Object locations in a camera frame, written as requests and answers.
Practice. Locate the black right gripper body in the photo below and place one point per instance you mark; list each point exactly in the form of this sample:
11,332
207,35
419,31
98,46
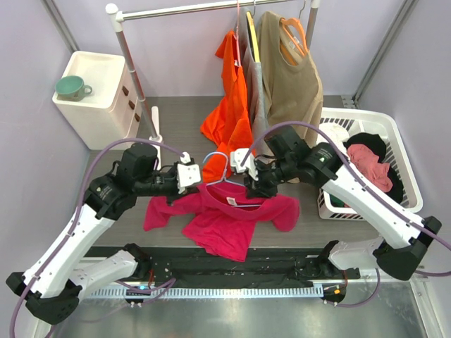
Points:
268,177

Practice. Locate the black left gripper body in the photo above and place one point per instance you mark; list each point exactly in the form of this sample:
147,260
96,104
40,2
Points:
161,184

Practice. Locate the light blue wire hanger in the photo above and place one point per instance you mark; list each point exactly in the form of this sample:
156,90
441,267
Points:
224,177

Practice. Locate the magenta t shirt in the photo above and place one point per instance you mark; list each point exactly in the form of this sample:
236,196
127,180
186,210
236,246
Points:
224,218

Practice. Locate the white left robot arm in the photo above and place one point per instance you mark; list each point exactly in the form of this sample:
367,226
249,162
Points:
53,287

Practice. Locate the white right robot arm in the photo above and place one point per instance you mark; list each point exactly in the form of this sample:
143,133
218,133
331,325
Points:
403,237

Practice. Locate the orange t shirt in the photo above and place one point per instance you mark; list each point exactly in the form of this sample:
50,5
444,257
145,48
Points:
228,125

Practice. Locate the beige t shirt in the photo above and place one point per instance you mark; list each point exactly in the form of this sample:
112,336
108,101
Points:
291,92

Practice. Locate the grey t shirt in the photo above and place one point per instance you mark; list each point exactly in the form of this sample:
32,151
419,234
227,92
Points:
254,81

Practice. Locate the orange plastic hanger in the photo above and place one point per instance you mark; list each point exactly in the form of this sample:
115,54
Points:
293,41

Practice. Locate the yellow hanger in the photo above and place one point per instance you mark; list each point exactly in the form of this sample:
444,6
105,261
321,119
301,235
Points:
253,37

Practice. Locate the white clothes rack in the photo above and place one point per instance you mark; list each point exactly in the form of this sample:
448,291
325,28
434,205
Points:
118,17

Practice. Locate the white drawer cabinet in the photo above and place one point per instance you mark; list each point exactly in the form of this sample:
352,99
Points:
112,111

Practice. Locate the white garment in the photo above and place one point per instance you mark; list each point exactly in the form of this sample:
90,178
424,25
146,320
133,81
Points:
335,132

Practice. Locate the pink garment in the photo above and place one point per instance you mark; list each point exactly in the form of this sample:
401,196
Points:
366,161

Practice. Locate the black garment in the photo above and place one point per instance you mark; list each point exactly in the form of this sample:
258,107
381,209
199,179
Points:
378,146

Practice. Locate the white laundry basket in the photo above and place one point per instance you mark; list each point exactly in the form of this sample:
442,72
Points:
405,189

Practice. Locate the green ceramic cup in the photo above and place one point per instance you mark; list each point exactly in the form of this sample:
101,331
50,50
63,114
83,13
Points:
72,88

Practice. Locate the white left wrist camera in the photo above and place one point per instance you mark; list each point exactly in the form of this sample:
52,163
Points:
188,173

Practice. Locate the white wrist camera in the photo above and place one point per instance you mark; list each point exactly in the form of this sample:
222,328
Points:
243,161
188,173

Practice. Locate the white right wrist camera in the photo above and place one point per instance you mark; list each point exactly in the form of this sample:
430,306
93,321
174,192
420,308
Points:
243,161

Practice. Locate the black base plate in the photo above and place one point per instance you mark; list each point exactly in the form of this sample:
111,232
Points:
263,268

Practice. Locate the pink wire hanger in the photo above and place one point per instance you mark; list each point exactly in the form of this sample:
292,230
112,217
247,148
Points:
237,34

